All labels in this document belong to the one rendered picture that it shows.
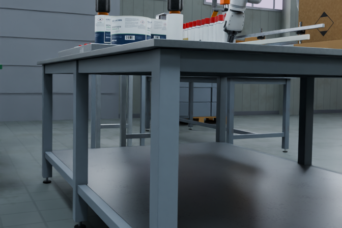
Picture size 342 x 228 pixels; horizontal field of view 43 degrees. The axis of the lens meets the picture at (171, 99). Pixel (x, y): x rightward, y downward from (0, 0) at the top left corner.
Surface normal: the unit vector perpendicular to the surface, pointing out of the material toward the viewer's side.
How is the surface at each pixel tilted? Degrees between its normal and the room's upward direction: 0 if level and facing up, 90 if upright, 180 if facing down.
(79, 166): 90
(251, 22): 90
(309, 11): 90
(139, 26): 90
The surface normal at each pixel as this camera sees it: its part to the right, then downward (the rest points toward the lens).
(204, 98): 0.39, 0.05
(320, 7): -0.87, 0.01
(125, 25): -0.14, 0.04
